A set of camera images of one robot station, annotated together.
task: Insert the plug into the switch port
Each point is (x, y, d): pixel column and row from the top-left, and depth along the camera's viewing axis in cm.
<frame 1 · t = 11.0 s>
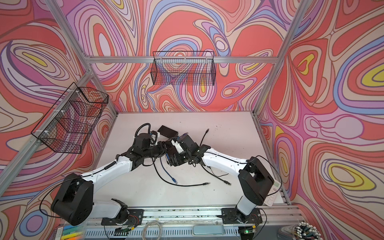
left hand: (174, 146, 83), fingers open
right hand: (175, 162, 82), fingers open
black network switch far: (167, 132, 108), on the table

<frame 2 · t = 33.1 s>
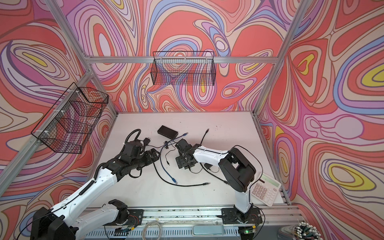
left hand: (157, 156, 81), fingers open
right hand: (187, 163, 92), fingers open
the named things where they were.

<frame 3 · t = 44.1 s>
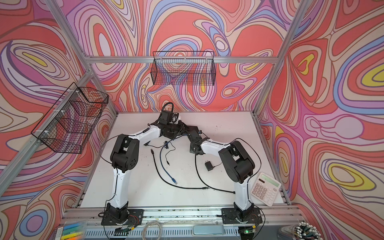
left hand: (191, 128, 95), fingers open
right hand: (197, 151, 99), fingers open
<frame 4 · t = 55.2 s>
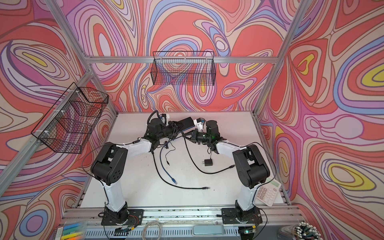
left hand: (186, 124, 87), fingers open
right hand: (183, 138, 86), fingers closed
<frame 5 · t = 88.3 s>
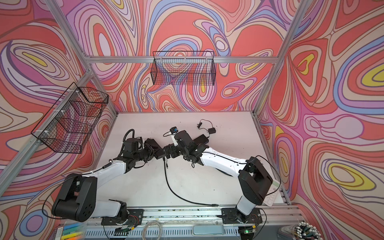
left hand: (161, 147, 88), fingers open
right hand: (171, 150, 82), fingers open
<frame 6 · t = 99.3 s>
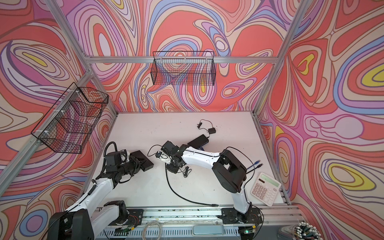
left hand: (147, 159, 85), fingers open
right hand: (174, 168, 88), fingers open
